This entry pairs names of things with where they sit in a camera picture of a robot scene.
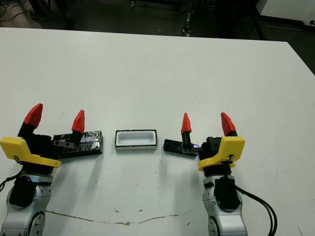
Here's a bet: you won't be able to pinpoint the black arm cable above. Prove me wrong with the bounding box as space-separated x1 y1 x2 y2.
233 183 280 236
0 172 23 195

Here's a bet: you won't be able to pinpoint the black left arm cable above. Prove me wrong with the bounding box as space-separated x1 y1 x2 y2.
0 172 23 195

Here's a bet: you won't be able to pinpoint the loose floor cables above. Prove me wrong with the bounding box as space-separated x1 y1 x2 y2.
0 4 33 22

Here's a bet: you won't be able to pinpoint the black box lid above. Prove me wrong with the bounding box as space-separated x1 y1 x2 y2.
53 129 104 159

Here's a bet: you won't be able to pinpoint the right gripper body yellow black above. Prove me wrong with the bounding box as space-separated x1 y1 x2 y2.
183 136 247 177

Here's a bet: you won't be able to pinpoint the white cabinet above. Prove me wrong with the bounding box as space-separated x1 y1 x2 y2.
255 0 315 27

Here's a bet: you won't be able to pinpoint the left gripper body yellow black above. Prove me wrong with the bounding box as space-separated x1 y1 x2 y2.
0 134 75 175

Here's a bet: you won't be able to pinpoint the white-lined box base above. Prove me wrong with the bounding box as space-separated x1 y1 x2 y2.
114 128 158 152

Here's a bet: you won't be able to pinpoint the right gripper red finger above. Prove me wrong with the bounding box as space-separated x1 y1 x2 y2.
220 112 239 137
181 112 192 148

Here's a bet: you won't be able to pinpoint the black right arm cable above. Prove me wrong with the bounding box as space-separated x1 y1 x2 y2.
233 183 280 236

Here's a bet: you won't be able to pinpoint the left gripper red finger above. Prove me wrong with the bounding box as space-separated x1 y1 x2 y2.
18 103 44 137
70 110 86 143

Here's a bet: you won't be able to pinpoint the black camera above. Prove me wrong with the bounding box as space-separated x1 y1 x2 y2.
163 139 200 160

